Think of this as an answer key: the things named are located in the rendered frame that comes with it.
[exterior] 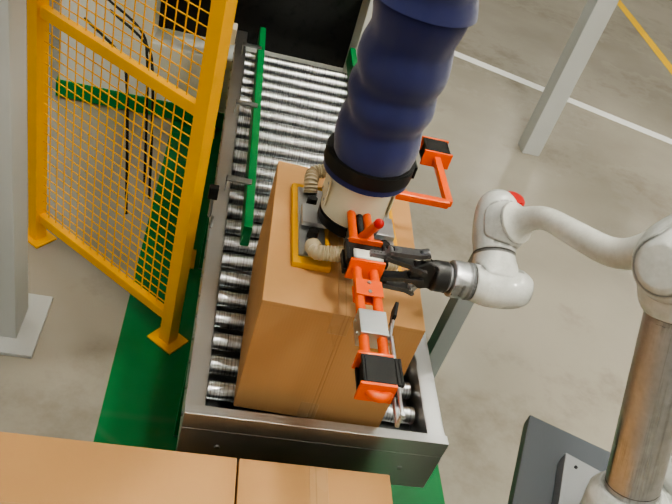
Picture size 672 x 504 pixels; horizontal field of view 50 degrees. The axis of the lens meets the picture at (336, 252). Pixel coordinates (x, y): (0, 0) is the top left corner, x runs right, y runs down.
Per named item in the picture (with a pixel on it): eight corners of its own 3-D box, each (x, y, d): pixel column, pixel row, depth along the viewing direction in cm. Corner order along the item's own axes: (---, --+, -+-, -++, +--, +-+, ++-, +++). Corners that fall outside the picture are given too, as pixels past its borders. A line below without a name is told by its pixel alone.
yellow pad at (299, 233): (290, 187, 205) (294, 173, 202) (325, 193, 207) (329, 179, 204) (290, 267, 179) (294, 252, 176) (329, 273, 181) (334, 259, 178)
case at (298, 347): (253, 260, 238) (278, 159, 214) (370, 283, 245) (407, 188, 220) (232, 406, 192) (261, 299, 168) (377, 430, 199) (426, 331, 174)
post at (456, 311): (395, 403, 281) (496, 198, 219) (411, 406, 282) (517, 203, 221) (397, 418, 276) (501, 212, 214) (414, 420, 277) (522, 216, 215)
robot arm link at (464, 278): (465, 308, 172) (442, 304, 170) (459, 282, 179) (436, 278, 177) (480, 280, 166) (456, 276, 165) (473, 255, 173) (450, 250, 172)
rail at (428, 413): (353, 91, 384) (363, 58, 372) (363, 93, 385) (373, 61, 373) (405, 476, 207) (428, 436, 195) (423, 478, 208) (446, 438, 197)
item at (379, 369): (351, 365, 145) (358, 349, 142) (386, 370, 147) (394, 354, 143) (353, 399, 139) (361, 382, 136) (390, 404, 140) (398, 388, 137)
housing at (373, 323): (351, 321, 155) (356, 306, 152) (381, 326, 157) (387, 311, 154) (353, 346, 150) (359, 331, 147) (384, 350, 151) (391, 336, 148)
